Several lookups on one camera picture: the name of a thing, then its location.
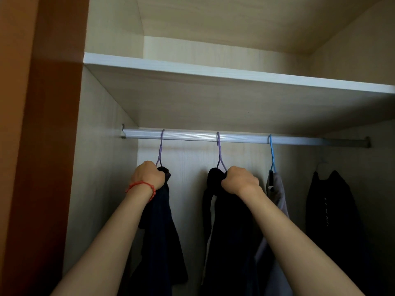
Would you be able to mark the black garment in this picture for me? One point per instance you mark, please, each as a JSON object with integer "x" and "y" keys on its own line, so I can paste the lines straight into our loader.
{"x": 228, "y": 243}

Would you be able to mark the person's right forearm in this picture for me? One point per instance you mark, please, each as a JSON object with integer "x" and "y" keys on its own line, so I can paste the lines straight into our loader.
{"x": 296, "y": 246}

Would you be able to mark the person's left forearm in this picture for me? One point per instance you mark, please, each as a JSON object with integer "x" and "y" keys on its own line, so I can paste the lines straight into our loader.
{"x": 105, "y": 246}

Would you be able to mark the purple clothes hanger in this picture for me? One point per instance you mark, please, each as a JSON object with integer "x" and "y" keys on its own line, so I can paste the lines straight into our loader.
{"x": 219, "y": 151}
{"x": 160, "y": 147}

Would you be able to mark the person's right hand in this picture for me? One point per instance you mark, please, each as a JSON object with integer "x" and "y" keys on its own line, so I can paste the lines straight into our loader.
{"x": 239, "y": 181}

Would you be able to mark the silver closet rod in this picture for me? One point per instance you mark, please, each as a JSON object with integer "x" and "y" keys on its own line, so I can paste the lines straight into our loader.
{"x": 240, "y": 138}

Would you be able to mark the black jacket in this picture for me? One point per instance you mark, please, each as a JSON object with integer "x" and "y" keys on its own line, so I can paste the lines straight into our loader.
{"x": 336, "y": 231}

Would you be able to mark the white wardrobe shelf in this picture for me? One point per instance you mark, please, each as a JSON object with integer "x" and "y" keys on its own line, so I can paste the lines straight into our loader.
{"x": 234, "y": 98}

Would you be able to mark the blue clothes hanger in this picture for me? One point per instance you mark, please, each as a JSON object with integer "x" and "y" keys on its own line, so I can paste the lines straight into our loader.
{"x": 272, "y": 152}

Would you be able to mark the grey garment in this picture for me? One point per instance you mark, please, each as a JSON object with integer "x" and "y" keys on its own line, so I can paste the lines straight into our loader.
{"x": 277, "y": 237}

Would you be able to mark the dark navy garment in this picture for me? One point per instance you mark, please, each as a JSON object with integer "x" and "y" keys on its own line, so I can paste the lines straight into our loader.
{"x": 160, "y": 237}

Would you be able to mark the brown wardrobe door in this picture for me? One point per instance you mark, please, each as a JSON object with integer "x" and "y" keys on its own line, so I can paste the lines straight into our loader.
{"x": 37, "y": 144}

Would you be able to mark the person's left hand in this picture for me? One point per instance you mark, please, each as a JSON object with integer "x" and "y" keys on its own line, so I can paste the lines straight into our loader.
{"x": 148, "y": 176}

